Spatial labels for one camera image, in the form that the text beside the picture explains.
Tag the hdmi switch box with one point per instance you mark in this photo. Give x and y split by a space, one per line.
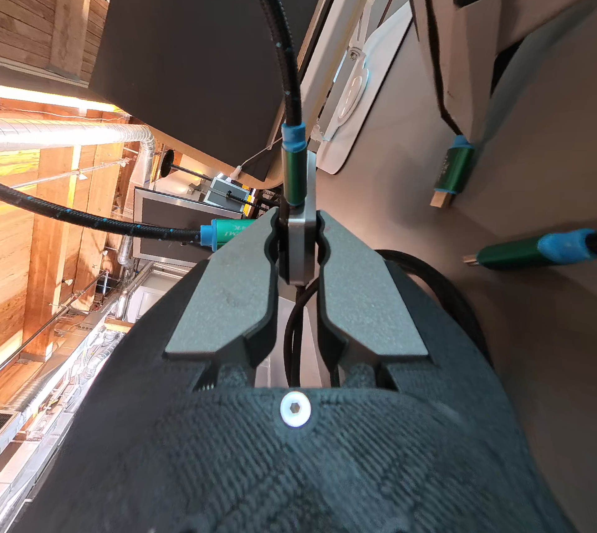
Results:
298 244

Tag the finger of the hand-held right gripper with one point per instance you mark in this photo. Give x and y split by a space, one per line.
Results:
466 66
550 76

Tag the silver ventilation duct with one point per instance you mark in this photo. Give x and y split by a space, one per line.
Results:
70 134

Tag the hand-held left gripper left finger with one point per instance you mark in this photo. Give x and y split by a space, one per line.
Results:
224 304

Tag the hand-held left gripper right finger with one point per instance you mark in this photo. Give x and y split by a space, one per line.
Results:
368 304

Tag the black monitor on wooden board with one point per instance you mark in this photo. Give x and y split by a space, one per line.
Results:
186 38

